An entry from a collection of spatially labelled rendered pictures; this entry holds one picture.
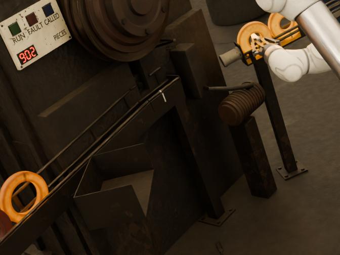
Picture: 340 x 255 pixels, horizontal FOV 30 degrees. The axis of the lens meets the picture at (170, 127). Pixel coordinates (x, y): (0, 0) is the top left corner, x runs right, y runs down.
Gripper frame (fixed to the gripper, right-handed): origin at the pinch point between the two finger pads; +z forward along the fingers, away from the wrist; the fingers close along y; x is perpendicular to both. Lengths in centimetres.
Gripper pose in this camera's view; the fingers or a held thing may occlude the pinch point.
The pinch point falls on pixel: (255, 38)
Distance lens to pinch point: 282.8
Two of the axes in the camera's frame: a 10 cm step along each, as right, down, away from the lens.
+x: -3.0, -8.1, -5.0
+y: 9.2, -3.8, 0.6
